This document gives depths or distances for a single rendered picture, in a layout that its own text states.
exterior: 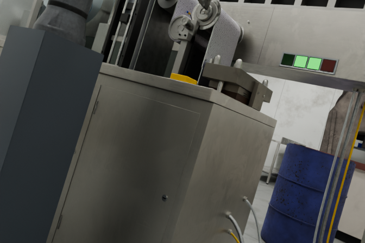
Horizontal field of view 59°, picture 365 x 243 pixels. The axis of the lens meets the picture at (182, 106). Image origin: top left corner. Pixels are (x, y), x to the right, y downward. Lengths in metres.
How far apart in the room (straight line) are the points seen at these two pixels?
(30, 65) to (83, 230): 0.69
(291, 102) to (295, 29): 6.78
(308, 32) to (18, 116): 1.26
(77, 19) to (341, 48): 1.10
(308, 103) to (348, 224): 4.71
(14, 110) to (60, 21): 0.28
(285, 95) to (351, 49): 6.94
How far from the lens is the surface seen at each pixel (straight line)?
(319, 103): 8.23
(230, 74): 1.28
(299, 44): 1.63
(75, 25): 1.00
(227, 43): 1.55
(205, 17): 1.45
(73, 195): 1.40
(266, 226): 2.91
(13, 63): 1.01
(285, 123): 8.34
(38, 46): 0.92
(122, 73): 1.25
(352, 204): 3.97
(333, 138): 6.45
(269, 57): 1.65
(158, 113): 1.13
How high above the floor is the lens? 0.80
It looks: 1 degrees up
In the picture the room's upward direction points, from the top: 17 degrees clockwise
